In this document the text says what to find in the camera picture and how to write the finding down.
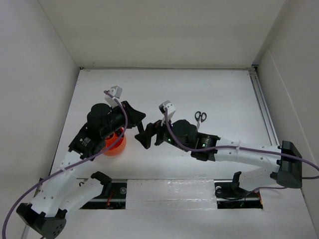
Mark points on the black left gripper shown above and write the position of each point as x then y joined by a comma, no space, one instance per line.
134,116

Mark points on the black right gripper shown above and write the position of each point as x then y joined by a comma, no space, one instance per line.
151,129

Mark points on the black handled scissors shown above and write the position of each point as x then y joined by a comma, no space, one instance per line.
200,117

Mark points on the blue black highlighter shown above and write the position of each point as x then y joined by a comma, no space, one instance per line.
140,127

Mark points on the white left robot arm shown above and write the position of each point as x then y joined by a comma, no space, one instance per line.
47,212

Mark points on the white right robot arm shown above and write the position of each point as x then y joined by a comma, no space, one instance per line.
281,165

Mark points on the orange round divided container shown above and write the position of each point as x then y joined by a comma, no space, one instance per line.
118,147

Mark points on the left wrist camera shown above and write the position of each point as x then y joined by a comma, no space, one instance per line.
113,94

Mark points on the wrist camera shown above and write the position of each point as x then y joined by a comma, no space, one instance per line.
168,110
113,94

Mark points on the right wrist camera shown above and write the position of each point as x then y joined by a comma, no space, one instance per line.
168,110

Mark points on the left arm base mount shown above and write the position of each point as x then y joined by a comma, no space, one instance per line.
110,199

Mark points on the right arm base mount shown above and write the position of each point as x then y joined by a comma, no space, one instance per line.
229,198

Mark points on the aluminium rail right side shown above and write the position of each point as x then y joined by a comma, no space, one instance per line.
271,132

